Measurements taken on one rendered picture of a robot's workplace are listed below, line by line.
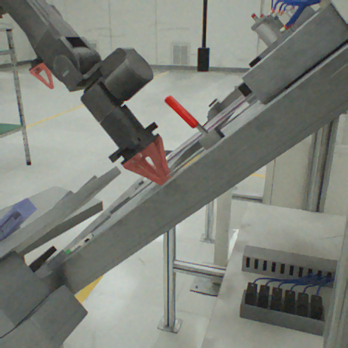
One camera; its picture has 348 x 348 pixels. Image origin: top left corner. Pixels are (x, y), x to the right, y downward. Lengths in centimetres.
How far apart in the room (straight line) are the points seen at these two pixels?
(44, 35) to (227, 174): 37
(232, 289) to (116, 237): 37
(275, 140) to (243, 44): 892
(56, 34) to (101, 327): 132
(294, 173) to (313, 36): 158
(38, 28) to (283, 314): 69
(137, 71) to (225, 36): 888
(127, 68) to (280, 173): 156
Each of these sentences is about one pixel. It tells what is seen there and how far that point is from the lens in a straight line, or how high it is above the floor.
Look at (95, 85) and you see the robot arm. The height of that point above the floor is 109.
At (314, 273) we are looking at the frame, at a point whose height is 65.
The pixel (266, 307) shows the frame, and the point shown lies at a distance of 85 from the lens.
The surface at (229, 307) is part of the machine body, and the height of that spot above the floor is 62.
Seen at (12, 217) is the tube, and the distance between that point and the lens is 30.
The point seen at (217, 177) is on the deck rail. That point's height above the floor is 99.
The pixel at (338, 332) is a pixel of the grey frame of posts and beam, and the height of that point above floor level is 80.
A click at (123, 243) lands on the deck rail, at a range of 66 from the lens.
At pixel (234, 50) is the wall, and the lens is 947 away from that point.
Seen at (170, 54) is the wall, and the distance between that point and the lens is 984.
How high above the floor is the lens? 120
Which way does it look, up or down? 22 degrees down
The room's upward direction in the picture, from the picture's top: straight up
